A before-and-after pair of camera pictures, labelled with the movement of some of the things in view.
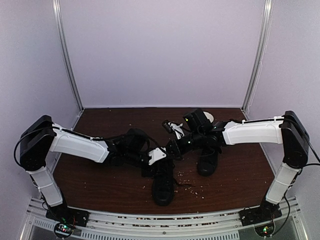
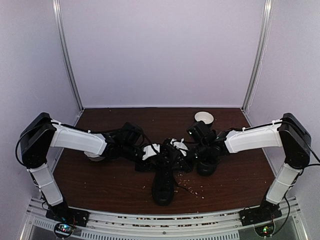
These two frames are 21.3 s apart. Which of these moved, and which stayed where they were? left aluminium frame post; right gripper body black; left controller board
Moved: right gripper body black
Stayed: left aluminium frame post; left controller board
